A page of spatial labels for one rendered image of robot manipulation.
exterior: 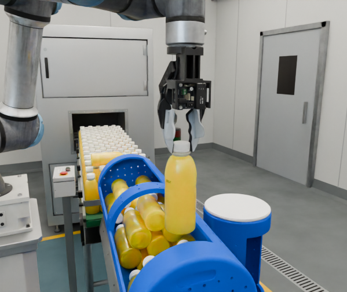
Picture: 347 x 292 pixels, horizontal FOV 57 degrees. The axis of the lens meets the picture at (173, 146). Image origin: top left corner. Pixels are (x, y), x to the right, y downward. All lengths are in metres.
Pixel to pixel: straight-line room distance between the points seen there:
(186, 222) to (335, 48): 4.10
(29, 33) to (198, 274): 0.74
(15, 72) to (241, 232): 0.95
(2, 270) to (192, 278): 0.56
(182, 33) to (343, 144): 4.04
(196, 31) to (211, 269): 0.46
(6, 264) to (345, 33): 4.25
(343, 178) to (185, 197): 4.02
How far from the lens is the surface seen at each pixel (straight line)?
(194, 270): 0.68
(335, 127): 4.61
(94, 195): 1.65
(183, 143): 0.68
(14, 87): 1.03
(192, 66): 0.61
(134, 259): 1.04
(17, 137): 1.07
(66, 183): 1.64
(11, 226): 1.02
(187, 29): 0.62
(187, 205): 0.70
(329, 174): 4.75
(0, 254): 1.01
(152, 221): 0.99
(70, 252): 1.88
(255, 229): 1.33
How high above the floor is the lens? 1.59
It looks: 13 degrees down
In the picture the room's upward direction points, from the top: straight up
